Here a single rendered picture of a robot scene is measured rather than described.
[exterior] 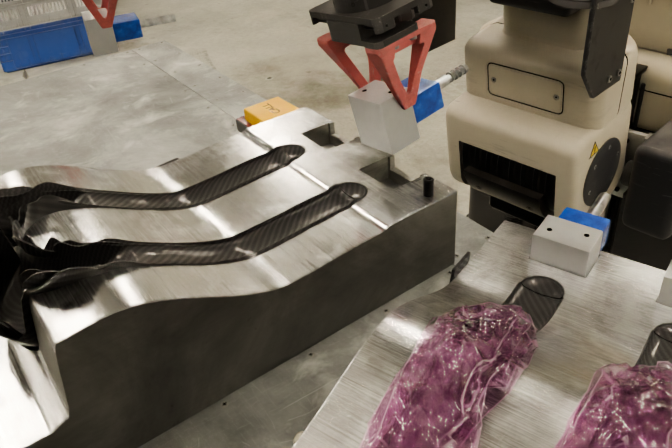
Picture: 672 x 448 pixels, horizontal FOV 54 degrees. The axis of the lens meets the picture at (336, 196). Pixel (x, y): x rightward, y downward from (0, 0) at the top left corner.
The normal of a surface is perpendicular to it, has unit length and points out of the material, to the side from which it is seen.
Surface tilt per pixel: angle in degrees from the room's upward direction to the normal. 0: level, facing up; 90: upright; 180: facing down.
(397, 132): 82
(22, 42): 91
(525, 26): 98
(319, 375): 0
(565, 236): 0
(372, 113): 98
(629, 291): 0
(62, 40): 91
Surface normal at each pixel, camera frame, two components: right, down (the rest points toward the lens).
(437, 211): 0.59, 0.40
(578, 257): -0.59, 0.47
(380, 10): -0.26, -0.82
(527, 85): -0.69, 0.54
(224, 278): 0.29, -0.91
